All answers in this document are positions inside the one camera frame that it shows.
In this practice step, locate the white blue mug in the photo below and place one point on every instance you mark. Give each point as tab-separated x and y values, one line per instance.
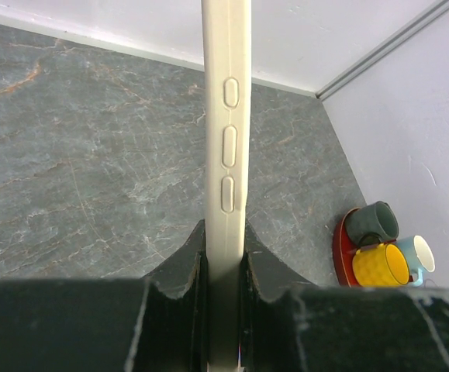
419	258

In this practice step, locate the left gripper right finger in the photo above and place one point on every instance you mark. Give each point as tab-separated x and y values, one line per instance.
267	327

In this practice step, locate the yellow cup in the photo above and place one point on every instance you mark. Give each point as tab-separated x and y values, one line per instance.
381	266

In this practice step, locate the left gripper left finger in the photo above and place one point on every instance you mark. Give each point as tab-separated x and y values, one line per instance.
175	327

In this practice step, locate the dark green cup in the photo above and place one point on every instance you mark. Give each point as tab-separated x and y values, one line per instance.
374	223

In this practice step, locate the phone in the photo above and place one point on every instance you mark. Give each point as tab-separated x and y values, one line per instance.
227	62

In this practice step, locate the right aluminium frame post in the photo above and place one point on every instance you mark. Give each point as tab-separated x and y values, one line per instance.
402	35

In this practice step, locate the red round tray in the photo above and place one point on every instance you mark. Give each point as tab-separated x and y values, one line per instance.
343	251

